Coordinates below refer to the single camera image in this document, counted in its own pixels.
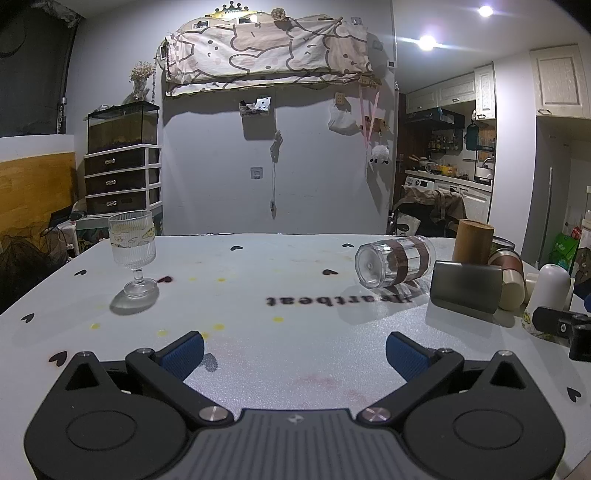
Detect white plastic bottle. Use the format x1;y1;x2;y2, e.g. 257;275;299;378
526;263;573;325

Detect black spice rack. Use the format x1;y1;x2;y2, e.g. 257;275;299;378
428;131;463;154

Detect wooden panel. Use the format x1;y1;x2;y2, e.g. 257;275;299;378
0;152;77;234

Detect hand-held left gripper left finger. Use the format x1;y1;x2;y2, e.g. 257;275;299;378
60;331;233;424

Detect clear cup with brown band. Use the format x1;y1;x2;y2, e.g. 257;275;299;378
355;235;437;289

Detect chair with brown jacket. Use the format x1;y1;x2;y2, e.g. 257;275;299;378
387;184;465;239

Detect tall white cupboard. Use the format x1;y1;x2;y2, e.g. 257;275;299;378
529;44;591;119

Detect cartoon printed blanket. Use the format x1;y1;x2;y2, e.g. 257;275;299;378
161;14;373;97

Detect white plastic bag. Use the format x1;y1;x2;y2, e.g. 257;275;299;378
328;103;358;137

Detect glass fish tank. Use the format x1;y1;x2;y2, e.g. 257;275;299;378
86;102;160;156

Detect white kitchen wall cabinets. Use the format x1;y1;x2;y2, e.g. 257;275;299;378
406;64;498;120

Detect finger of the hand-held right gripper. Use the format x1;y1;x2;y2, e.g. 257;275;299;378
533;306;578;343
569;313;591;362

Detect dried flowers in vase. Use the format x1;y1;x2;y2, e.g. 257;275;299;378
129;61;156;103

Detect brown and white paper cup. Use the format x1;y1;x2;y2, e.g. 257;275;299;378
488;251;528;311

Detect green bag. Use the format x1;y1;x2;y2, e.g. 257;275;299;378
551;230;581;271

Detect hanging white cable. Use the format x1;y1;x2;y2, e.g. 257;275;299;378
269;130;284;219

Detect ribbed glass goblet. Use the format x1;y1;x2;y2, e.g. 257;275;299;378
108;210;160;299

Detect black curtain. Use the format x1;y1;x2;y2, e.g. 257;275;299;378
0;0;85;138

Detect grey metal box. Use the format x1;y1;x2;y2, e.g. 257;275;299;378
430;260;503;313

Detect white heart print table mat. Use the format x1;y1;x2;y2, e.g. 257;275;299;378
0;233;591;480

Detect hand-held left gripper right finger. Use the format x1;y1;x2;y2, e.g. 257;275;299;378
358;331;528;424

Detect white drawer cabinet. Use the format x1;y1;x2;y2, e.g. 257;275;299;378
83;143;163;219

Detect wooden cylinder container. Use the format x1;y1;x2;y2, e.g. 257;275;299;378
452;219;496;267

